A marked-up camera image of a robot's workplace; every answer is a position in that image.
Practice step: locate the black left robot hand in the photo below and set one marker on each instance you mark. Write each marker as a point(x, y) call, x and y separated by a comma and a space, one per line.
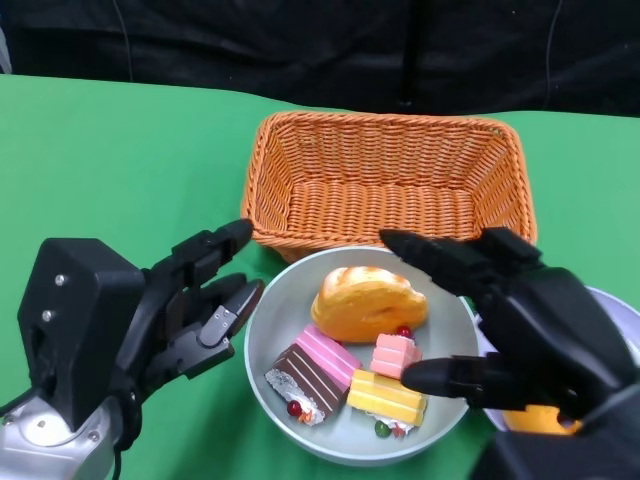
point(170, 310)

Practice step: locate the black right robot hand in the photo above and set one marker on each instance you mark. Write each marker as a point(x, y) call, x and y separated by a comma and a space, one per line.
point(540, 320)

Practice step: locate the round orange white bun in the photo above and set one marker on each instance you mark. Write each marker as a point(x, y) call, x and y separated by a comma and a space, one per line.
point(535, 420)

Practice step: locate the pale grey ceramic bowl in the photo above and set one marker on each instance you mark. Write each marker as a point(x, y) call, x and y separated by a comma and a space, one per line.
point(280, 320)

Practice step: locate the salmon layered cake slice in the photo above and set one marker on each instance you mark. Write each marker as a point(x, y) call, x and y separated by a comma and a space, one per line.
point(392, 355)

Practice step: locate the brown chocolate cake slice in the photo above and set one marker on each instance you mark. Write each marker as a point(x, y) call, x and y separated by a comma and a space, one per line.
point(310, 385)

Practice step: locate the pink striped cake slice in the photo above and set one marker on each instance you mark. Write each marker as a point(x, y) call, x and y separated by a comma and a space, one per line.
point(330, 352)

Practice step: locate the yellow layered cake slice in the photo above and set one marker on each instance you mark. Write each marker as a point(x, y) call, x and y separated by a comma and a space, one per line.
point(385, 397)

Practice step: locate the long orange bread roll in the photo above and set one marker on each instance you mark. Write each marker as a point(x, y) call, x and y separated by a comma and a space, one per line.
point(365, 300)

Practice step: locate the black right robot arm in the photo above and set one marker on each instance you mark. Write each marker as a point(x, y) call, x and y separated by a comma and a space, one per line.
point(575, 455)

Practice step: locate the lavender plate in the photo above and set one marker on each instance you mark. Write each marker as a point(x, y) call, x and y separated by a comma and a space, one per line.
point(620, 315)

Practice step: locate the orange wicker basket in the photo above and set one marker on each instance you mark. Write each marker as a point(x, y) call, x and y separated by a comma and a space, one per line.
point(380, 200)

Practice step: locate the green tablecloth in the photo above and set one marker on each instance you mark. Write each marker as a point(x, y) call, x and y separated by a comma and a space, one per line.
point(125, 150)

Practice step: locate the black backdrop curtain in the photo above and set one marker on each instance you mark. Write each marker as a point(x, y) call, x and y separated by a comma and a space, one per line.
point(300, 50)

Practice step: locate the black vertical pole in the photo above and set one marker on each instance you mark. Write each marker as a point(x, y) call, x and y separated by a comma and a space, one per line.
point(409, 55)

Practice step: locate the grey metal stand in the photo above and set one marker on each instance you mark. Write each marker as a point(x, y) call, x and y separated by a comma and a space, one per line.
point(4, 50)

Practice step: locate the black left wrist camera housing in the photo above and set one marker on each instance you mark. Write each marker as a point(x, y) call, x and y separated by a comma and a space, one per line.
point(80, 310)

